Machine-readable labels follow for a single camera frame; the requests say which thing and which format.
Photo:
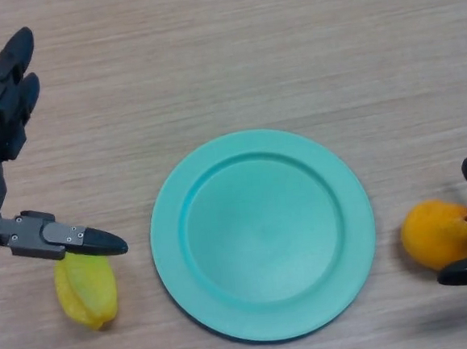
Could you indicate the yellow pear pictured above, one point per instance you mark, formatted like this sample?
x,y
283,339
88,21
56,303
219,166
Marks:
x,y
438,235

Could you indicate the green round plate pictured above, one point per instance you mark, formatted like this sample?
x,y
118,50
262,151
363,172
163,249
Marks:
x,y
262,237

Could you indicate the yellow starfruit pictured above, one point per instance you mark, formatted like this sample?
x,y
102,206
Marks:
x,y
87,295

